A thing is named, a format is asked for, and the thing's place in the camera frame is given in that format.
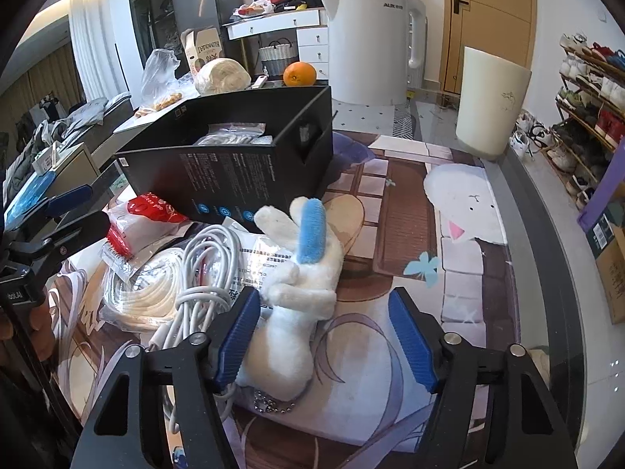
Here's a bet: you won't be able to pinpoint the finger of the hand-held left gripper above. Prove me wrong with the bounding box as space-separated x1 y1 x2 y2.
12 211 112 267
5 184 93 228

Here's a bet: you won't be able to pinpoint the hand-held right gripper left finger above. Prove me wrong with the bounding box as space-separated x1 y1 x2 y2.
80 286 262 469

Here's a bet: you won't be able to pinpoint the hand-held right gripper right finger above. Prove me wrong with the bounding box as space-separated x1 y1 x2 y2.
388 287 579 469

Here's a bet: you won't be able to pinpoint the white cable bundle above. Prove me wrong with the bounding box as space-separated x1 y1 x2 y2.
146 225 242 423

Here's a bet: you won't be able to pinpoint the red and white packet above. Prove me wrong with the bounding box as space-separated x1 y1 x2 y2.
104 194 190 261

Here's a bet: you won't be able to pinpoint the white plush rabbit blue ear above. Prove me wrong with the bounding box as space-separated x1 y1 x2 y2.
234 196 348 414

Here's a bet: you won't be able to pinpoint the white printed packet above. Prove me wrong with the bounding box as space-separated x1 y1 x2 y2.
222 220 304 300

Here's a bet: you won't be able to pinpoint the white rope coil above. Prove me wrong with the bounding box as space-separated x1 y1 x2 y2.
100 247 206 335

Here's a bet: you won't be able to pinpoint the black cardboard box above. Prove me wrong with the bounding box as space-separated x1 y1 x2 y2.
113 85 335 228

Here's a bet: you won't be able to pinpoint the person's left hand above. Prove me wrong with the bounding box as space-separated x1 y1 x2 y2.
0 303 54 367

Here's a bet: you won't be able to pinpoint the light blue packet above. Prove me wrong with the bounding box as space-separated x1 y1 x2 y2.
4 175 52 222

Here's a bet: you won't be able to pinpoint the pile of clothes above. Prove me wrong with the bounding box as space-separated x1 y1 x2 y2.
10 97 111 177

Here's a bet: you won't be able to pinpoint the brown curtain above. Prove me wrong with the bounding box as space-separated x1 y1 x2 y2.
0 41 85 123

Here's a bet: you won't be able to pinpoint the printed desk mat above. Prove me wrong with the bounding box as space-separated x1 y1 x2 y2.
49 129 519 469

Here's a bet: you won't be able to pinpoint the white curtain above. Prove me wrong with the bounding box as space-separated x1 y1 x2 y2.
68 0 134 103

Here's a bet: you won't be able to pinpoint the clear plastic bag of snacks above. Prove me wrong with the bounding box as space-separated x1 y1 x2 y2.
141 49 184 109

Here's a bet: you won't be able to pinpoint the clear plastic packet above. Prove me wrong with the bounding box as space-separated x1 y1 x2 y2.
193 124 274 147

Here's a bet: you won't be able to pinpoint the plastic-wrapped pale cabbage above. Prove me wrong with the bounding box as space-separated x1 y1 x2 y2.
195 59 252 96

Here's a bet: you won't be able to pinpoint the dark glass cabinet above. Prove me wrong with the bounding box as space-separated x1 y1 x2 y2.
127 0 174 93

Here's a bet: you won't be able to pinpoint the printed cardboard fruit box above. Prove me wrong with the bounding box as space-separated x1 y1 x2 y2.
180 27 226 78

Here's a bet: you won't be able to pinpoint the brown cardboard box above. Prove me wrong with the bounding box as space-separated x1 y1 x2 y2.
588 205 625 326

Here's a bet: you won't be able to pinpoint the dark grey fridge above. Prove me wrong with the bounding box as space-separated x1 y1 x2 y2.
171 0 245 59

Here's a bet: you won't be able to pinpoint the shoes on floor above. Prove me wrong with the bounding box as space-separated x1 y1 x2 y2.
509 111 554 158

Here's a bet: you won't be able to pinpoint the wicker basket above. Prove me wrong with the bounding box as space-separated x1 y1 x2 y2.
258 39 300 76

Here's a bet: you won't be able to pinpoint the cream cup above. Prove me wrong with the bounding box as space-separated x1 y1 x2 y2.
455 46 532 159

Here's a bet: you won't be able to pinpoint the orange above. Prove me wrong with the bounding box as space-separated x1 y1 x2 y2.
283 62 317 88

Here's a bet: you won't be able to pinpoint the white dresser desk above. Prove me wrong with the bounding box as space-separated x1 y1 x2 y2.
222 7 330 80

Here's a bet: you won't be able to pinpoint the wooden shoe rack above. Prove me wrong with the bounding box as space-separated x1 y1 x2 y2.
508 32 625 211

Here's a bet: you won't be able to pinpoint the white cylindrical trash bin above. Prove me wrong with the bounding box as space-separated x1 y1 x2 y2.
320 0 428 106

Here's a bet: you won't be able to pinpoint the wooden door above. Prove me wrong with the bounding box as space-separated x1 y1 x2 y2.
439 0 538 99

